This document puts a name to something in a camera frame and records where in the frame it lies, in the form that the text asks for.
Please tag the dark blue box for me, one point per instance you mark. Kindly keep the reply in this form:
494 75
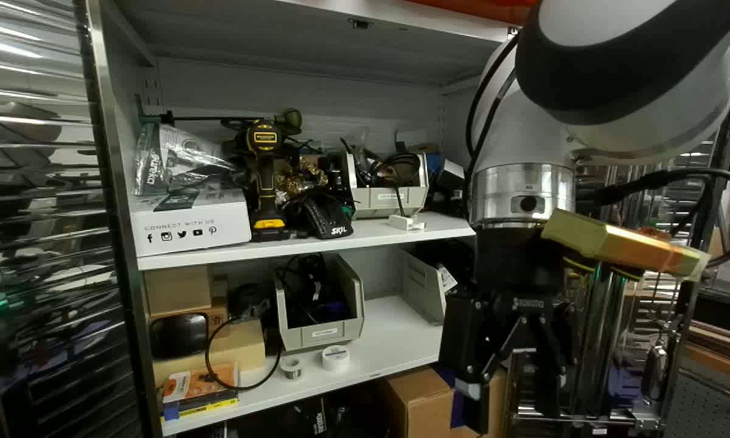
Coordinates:
449 185

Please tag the green round knob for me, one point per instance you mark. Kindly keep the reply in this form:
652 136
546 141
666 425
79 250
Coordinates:
290 119

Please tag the grey storage bin with label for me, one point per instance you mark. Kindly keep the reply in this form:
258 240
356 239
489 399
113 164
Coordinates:
319 334

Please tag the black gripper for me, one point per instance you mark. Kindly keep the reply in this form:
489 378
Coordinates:
516 258

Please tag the small brown cardboard box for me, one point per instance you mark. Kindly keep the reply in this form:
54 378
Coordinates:
175 289

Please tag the colourful flat book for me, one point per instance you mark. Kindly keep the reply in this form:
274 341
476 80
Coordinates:
198 393

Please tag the black pouch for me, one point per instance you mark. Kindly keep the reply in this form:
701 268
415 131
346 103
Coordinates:
178 337

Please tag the white cardboard box with icons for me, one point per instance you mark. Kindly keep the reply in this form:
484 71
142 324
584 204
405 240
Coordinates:
190 222

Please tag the black battery charger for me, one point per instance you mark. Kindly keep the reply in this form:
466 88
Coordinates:
327 217

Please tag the small solder spool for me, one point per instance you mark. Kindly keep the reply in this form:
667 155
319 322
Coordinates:
293 368

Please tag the brass fittings pile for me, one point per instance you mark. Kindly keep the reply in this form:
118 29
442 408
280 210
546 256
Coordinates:
304 180

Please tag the clear plastic bag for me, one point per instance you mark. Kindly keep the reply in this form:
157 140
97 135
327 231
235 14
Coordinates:
178 159

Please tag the white shelf unit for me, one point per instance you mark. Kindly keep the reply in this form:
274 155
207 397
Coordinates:
381 233

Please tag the orange item on shelf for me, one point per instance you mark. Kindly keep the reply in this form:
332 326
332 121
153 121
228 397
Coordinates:
477 7

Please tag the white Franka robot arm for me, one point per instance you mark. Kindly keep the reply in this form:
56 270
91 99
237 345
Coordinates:
623 73

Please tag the white tape roll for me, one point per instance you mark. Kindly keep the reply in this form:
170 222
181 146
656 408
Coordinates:
335 359

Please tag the large brown cardboard box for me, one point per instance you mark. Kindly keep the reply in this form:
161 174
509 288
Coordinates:
417 401

